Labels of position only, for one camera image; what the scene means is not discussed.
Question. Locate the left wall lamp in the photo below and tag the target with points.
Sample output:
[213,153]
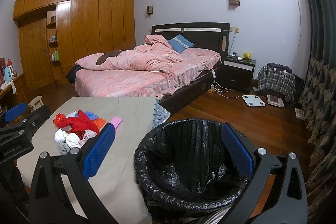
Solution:
[149,10]

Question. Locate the yellow plush toy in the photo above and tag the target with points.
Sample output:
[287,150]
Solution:
[246,56]

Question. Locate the white bathroom scale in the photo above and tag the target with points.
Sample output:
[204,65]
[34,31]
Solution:
[253,101]

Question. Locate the dark wooden headboard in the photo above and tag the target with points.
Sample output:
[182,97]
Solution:
[209,35]

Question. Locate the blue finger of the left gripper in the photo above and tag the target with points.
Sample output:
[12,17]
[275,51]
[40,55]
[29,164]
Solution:
[14,112]

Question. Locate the wooden side desk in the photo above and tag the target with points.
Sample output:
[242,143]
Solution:
[10,99]

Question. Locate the plaid shirt on chair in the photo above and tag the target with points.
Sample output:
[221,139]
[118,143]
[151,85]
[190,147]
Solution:
[277,80]

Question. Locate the blue pillow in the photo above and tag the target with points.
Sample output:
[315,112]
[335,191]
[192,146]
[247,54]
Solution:
[179,43]

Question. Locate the small white stool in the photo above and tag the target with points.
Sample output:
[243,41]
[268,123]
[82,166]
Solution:
[35,103]

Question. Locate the book on floor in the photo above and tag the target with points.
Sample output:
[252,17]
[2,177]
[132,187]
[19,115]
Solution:
[275,101]

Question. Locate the black lined trash bin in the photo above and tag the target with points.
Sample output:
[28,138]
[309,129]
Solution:
[184,170]

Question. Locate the red plastic bag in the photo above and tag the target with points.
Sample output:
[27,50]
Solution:
[58,118]

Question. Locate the grey sock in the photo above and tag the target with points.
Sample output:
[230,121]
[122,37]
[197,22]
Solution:
[63,148]

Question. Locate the blue electric kettle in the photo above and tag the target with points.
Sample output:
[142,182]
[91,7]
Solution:
[8,73]

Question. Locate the dark nightstand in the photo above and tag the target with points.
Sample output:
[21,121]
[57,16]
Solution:
[237,74]

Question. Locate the pink rolled sock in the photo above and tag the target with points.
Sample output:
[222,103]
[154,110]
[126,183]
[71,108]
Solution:
[88,134]

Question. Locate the pink crumpled duvet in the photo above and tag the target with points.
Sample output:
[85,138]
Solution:
[155,55]

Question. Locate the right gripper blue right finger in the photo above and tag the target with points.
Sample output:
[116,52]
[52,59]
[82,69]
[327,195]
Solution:
[240,154]

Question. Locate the white rolled sock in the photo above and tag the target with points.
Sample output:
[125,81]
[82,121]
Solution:
[72,140]
[60,136]

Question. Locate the blue plastic bag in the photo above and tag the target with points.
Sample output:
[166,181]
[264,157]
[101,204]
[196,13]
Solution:
[92,116]

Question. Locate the pink bed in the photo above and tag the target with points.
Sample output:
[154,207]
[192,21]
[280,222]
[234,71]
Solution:
[187,80]

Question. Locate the orange foam net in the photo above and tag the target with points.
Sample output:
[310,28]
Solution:
[99,122]

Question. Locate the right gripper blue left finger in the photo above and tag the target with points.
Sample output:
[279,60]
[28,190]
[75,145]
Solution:
[95,150]

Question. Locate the red glove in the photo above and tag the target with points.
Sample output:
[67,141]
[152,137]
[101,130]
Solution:
[78,124]

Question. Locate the dark green curtain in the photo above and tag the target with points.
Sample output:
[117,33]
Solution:
[318,102]

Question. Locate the wooden wardrobe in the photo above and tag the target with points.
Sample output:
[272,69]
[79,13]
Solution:
[53,34]

